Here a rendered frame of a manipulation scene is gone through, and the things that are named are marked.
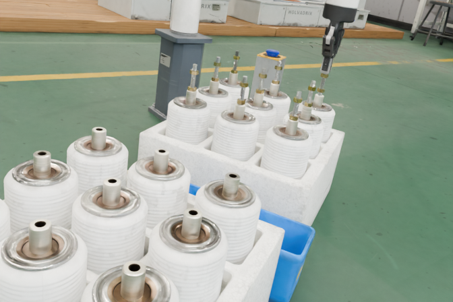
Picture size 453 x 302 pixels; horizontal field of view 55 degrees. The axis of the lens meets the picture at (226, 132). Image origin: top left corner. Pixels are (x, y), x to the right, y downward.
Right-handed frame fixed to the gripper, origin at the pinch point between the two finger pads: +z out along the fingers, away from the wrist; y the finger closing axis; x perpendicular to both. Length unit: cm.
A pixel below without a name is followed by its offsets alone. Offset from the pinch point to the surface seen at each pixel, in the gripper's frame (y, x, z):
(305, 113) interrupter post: -13.0, -0.1, 9.3
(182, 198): -55, 7, 14
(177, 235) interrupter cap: -68, 1, 11
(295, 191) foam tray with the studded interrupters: -31.3, -5.4, 19.1
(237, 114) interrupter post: -24.8, 11.5, 9.7
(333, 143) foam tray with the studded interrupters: -3.7, -6.8, 17.8
